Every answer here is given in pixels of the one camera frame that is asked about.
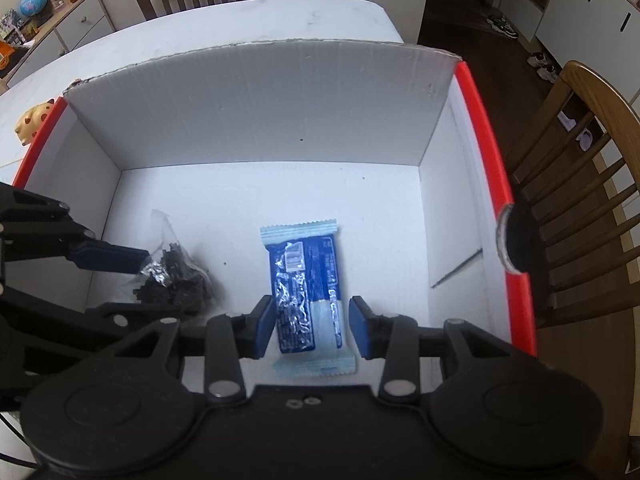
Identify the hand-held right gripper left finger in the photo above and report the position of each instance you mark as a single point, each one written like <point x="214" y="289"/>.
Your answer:
<point x="262" y="327"/>

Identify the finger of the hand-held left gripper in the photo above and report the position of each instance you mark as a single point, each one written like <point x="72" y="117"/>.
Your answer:
<point x="107" y="256"/>
<point x="75" y="332"/>

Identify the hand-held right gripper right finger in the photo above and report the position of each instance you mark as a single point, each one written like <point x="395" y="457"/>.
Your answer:
<point x="357" y="327"/>

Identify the blue snack packet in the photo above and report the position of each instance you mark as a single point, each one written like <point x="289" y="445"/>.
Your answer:
<point x="300" y="280"/>

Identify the clear bag of black parts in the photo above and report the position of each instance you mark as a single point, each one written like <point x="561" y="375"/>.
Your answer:
<point x="175" y="280"/>

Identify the red and white cardboard box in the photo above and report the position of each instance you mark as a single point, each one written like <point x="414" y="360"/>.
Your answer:
<point x="300" y="120"/>

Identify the yellow spotted toy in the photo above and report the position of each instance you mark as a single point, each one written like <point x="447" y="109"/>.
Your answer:
<point x="32" y="122"/>

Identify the white drawer cabinet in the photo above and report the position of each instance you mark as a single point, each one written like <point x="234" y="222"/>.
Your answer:
<point x="80" y="25"/>

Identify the white slippers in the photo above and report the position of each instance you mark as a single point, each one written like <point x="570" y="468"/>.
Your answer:
<point x="567" y="122"/>

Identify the white sneakers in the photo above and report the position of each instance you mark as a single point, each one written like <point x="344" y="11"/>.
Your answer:
<point x="544" y="66"/>

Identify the black sneakers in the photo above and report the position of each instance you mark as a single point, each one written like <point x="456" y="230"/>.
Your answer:
<point x="501" y="26"/>

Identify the white wall cabinet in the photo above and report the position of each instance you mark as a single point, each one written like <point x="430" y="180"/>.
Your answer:
<point x="585" y="15"/>

